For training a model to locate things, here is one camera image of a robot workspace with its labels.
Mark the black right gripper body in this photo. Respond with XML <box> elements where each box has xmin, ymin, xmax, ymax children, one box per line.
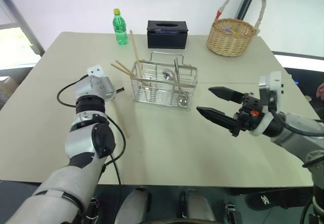
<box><xmin>234</xmin><ymin>93</ymin><xmax>266</xmax><ymax>133</ymax></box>

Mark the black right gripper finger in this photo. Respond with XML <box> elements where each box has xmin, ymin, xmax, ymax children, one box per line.
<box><xmin>196</xmin><ymin>106</ymin><xmax>240</xmax><ymax>136</ymax></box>
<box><xmin>208</xmin><ymin>86</ymin><xmax>245</xmax><ymax>103</ymax></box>

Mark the wooden chopstick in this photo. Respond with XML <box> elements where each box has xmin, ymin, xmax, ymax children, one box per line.
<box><xmin>112</xmin><ymin>101</ymin><xmax>130</xmax><ymax>139</ymax></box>
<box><xmin>129</xmin><ymin>30</ymin><xmax>143</xmax><ymax>79</ymax></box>
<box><xmin>110</xmin><ymin>63</ymin><xmax>150</xmax><ymax>87</ymax></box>
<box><xmin>115</xmin><ymin>60</ymin><xmax>139</xmax><ymax>78</ymax></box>

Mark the metal spoon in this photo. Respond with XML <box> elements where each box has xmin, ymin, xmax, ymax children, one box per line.
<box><xmin>161</xmin><ymin>68</ymin><xmax>175</xmax><ymax>82</ymax></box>
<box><xmin>173</xmin><ymin>58</ymin><xmax>189</xmax><ymax>107</ymax></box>

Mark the green bottle with yellow cap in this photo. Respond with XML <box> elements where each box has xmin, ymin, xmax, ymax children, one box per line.
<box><xmin>112</xmin><ymin>8</ymin><xmax>129</xmax><ymax>46</ymax></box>

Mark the black tissue box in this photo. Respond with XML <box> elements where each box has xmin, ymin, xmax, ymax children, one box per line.
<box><xmin>146</xmin><ymin>20</ymin><xmax>189</xmax><ymax>50</ymax></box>

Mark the black device with blue light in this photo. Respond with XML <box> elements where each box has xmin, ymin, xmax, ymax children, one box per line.
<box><xmin>282</xmin><ymin>66</ymin><xmax>324</xmax><ymax>86</ymax></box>

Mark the grey rounded shape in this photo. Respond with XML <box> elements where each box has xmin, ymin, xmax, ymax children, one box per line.
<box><xmin>178</xmin><ymin>188</ymin><xmax>216</xmax><ymax>224</ymax></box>

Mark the brown cardboard box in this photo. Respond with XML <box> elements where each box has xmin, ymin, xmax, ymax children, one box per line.
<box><xmin>0</xmin><ymin>76</ymin><xmax>20</xmax><ymax>100</ymax></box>

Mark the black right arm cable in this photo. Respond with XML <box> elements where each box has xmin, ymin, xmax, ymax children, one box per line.
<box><xmin>268</xmin><ymin>96</ymin><xmax>324</xmax><ymax>137</ymax></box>

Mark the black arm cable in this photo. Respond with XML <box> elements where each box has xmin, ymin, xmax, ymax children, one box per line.
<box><xmin>268</xmin><ymin>96</ymin><xmax>324</xmax><ymax>137</ymax></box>
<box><xmin>57</xmin><ymin>74</ymin><xmax>127</xmax><ymax>185</ymax></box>

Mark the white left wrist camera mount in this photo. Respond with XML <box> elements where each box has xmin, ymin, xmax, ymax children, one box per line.
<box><xmin>87</xmin><ymin>63</ymin><xmax>106</xmax><ymax>78</ymax></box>

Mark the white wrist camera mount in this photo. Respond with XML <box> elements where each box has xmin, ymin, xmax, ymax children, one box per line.
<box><xmin>87</xmin><ymin>63</ymin><xmax>106</xmax><ymax>78</ymax></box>
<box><xmin>249</xmin><ymin>70</ymin><xmax>285</xmax><ymax>136</ymax></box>

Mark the silver wire basket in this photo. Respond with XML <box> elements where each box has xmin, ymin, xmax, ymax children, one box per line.
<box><xmin>130</xmin><ymin>51</ymin><xmax>198</xmax><ymax>112</ymax></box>

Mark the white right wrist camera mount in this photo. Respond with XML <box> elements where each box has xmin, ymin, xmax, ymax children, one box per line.
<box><xmin>249</xmin><ymin>70</ymin><xmax>285</xmax><ymax>136</ymax></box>

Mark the wicker basket with handle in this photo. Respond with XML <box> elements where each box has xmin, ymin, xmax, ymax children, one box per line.
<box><xmin>206</xmin><ymin>0</ymin><xmax>268</xmax><ymax>57</ymax></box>

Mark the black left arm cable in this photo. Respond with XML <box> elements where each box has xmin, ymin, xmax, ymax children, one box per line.
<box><xmin>57</xmin><ymin>74</ymin><xmax>127</xmax><ymax>185</ymax></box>

